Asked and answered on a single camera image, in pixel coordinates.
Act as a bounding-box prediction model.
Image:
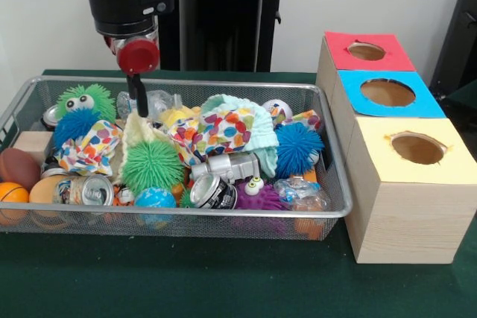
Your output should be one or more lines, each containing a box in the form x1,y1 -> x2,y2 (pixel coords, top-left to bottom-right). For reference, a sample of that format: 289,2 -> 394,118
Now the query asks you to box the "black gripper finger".
126,74 -> 149,118

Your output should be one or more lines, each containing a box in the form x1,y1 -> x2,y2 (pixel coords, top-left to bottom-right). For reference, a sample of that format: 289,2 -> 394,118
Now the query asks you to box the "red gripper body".
116,37 -> 161,75

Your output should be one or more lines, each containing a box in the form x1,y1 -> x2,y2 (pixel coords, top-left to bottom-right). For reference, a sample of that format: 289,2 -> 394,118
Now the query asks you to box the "crushed clear plastic bottle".
116,89 -> 177,118

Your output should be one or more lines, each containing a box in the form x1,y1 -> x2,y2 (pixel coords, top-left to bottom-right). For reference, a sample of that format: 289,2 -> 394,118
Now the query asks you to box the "white cloth with colourful dots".
54,108 -> 258,177

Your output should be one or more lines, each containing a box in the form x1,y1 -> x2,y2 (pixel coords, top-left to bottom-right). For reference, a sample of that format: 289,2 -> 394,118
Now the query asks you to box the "clear plastic packet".
274,177 -> 332,212

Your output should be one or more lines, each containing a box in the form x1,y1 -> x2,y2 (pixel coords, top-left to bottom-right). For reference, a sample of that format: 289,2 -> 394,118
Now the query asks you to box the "wooden box with three holes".
315,31 -> 477,265

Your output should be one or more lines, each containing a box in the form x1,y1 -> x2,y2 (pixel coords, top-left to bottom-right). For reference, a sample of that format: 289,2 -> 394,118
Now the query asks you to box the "green spiky toy with eyes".
55,84 -> 117,124

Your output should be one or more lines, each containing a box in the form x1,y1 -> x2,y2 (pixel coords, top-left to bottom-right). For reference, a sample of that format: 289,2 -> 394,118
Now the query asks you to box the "green spiky rubber ball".
121,140 -> 186,194

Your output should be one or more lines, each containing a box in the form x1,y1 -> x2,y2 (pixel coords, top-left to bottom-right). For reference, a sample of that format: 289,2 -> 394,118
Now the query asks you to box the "silver plastic toy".
189,152 -> 260,185

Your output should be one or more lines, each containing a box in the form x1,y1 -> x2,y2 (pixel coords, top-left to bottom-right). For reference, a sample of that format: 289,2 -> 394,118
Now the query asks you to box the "mint green cloth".
200,94 -> 279,178

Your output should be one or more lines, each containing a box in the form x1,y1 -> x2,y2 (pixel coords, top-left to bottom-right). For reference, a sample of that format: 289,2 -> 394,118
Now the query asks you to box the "brown mini football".
0,147 -> 42,191

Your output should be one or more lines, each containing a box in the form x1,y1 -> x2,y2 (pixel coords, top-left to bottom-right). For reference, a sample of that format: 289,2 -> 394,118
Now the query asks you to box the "purple spiky toy with eyes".
234,176 -> 290,211

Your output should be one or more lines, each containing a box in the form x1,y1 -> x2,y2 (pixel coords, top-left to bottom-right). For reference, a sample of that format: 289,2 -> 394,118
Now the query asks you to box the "orange mini basketball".
0,182 -> 30,204

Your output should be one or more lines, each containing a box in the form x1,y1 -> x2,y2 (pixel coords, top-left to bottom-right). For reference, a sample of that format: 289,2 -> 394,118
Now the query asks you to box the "blue spiky rubber ball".
274,122 -> 324,178

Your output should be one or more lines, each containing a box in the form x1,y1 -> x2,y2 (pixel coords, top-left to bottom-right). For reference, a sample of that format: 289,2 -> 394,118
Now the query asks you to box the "dark green table cloth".
0,68 -> 477,318
434,78 -> 477,118

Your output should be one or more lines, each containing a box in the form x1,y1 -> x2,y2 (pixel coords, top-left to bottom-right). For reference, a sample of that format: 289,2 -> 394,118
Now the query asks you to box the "black upright panel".
428,0 -> 477,92

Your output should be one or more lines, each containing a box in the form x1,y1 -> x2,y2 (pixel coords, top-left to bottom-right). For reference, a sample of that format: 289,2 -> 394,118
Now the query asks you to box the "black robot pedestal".
154,0 -> 301,72

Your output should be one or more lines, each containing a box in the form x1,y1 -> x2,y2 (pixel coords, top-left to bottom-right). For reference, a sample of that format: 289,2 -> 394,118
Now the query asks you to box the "shallow wire mesh bin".
0,75 -> 353,243

